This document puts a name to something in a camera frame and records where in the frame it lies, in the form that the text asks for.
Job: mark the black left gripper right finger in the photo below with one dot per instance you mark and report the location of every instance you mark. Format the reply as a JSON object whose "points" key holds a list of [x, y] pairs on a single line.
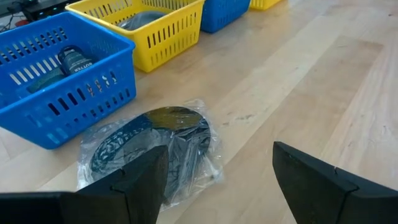
{"points": [[326, 199]]}

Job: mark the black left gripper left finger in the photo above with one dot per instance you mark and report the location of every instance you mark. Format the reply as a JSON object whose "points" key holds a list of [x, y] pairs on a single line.
{"points": [[124, 199]]}

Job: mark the black disc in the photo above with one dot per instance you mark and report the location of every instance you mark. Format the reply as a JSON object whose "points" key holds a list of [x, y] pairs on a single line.
{"points": [[174, 124], [140, 19]]}

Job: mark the dark toiletry squeeze tube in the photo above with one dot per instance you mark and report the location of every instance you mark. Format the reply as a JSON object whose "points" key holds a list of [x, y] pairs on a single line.
{"points": [[74, 61]]}

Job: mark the blue slotted plastic basket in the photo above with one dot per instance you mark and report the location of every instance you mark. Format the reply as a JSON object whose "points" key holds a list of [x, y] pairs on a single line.
{"points": [[224, 15], [77, 99]]}

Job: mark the yellow slotted plastic basket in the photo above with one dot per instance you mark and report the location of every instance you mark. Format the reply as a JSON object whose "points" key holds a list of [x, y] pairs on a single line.
{"points": [[168, 37], [262, 3]]}

